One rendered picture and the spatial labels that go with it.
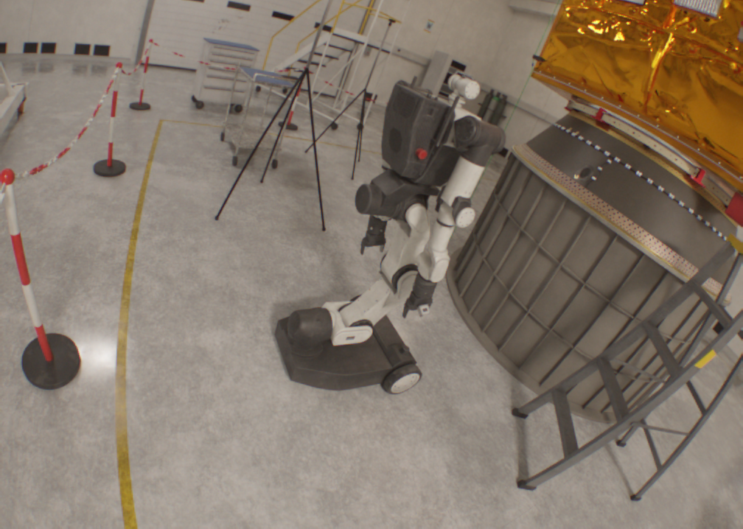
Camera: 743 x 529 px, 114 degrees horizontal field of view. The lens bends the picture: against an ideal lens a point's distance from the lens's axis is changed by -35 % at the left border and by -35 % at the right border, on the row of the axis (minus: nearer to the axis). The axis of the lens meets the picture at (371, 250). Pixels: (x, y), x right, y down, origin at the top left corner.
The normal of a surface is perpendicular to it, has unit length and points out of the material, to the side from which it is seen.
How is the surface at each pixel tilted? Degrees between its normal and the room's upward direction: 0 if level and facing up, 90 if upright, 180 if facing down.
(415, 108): 90
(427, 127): 90
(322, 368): 0
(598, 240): 90
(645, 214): 62
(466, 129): 90
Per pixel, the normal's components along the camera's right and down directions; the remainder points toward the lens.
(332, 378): 0.11, 0.54
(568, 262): -0.76, 0.07
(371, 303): -0.56, -0.43
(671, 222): -0.26, -0.11
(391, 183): -0.36, -0.59
